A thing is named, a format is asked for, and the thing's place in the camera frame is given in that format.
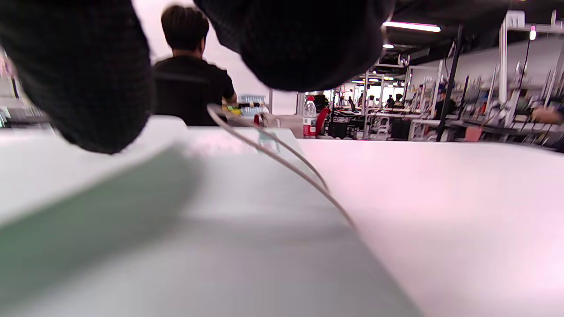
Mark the person's right hand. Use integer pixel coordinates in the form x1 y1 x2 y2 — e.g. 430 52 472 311
0 0 396 155

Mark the light green accordion folder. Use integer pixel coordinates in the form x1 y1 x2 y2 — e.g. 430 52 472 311
0 104 423 317

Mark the clear water bottle red label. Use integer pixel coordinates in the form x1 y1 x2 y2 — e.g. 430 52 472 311
303 96 318 138

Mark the red strap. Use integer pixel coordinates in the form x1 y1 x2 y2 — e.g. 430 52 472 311
315 108 331 136

